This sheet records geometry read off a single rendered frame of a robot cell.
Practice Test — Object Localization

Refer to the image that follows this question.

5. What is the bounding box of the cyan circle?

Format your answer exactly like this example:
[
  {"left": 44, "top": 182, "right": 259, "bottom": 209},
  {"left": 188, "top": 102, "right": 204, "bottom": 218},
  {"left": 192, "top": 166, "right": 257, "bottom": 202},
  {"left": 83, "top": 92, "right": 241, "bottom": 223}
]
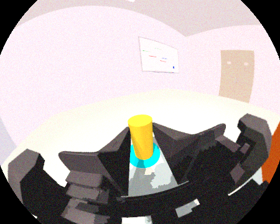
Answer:
[{"left": 130, "top": 143, "right": 160, "bottom": 169}]

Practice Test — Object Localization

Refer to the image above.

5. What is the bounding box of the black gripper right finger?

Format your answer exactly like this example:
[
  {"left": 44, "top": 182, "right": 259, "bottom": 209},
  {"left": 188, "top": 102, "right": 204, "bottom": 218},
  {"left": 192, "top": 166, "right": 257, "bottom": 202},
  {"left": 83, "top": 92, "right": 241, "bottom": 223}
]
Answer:
[{"left": 152, "top": 122, "right": 226, "bottom": 185}]

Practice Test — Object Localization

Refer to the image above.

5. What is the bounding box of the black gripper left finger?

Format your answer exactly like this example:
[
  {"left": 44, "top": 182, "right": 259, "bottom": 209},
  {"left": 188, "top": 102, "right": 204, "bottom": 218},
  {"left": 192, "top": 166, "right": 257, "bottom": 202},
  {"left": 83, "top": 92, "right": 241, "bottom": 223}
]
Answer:
[{"left": 58, "top": 126, "right": 132, "bottom": 197}]

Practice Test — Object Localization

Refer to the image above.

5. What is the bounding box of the yellow cylinder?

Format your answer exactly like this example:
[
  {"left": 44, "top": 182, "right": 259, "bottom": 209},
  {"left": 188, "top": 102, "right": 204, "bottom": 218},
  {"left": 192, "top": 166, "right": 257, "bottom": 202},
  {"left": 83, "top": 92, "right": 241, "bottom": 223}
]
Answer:
[{"left": 128, "top": 114, "right": 153, "bottom": 160}]

